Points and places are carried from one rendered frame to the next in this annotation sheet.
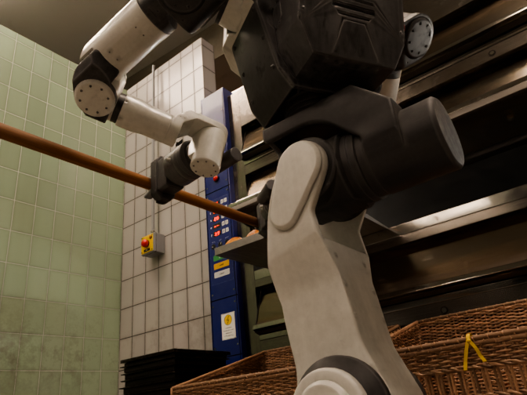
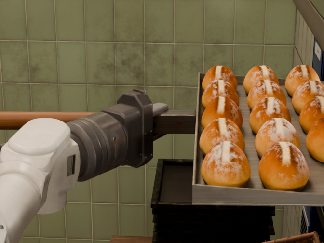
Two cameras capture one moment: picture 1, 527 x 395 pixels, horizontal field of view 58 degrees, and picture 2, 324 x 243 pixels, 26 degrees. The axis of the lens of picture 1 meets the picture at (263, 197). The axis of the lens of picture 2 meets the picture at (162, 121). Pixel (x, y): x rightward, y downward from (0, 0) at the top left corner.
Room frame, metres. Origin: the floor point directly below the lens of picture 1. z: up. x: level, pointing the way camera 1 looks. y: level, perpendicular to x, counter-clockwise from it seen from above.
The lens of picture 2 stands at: (0.89, -0.91, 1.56)
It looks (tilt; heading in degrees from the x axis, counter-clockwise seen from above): 19 degrees down; 58
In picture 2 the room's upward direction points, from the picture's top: straight up
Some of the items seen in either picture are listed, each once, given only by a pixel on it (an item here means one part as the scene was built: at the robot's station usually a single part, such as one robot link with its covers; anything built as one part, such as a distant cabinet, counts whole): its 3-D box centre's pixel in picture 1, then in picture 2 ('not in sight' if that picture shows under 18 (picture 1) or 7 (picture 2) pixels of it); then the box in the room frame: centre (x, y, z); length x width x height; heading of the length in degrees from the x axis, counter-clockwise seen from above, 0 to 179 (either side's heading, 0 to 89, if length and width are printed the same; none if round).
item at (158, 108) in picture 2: not in sight; (151, 108); (1.44, 0.01, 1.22); 0.06 x 0.03 x 0.02; 19
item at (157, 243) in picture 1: (152, 244); not in sight; (2.26, 0.58, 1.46); 0.10 x 0.07 x 0.10; 54
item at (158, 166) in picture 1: (172, 172); not in sight; (1.02, 0.21, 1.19); 0.12 x 0.10 x 0.13; 47
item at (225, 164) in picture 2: not in sight; (225, 163); (1.41, -0.22, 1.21); 0.10 x 0.07 x 0.05; 55
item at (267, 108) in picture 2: not in sight; (270, 114); (1.60, -0.09, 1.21); 0.10 x 0.07 x 0.05; 50
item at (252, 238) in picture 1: (303, 240); (308, 124); (1.65, -0.13, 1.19); 0.55 x 0.36 x 0.03; 55
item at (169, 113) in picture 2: not in sight; (168, 121); (1.46, 0.00, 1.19); 0.09 x 0.04 x 0.03; 145
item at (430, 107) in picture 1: (359, 150); not in sight; (0.68, -0.16, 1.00); 0.28 x 0.13 x 0.18; 54
